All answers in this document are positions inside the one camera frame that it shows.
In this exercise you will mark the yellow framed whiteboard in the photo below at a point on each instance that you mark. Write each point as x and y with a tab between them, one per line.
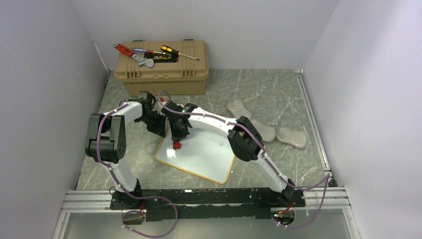
202	153

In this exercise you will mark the red handled adjustable wrench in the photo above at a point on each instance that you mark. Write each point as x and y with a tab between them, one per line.
130	53

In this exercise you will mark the yellow black screwdriver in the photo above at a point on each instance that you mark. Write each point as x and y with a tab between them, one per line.
172	51

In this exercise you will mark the tan plastic toolbox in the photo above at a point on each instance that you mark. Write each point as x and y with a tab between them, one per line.
179	75

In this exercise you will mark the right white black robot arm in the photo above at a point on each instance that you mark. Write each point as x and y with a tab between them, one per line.
244	139

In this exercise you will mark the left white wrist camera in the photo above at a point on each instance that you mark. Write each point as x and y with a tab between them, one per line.
159	106

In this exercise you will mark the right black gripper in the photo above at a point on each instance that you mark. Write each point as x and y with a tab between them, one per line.
177	136

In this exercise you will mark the red bone shaped eraser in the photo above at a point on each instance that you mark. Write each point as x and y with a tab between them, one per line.
177	145

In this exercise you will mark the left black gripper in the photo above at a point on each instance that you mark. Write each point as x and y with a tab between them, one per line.
160	129

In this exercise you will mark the aluminium extrusion rail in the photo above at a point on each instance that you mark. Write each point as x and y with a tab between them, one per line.
99	201

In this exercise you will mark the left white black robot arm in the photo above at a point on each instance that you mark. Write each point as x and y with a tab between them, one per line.
106	139

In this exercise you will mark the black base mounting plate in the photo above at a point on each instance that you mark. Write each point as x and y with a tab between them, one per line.
165	204

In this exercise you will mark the blue red small screwdriver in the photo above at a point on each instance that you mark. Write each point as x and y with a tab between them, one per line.
142	50

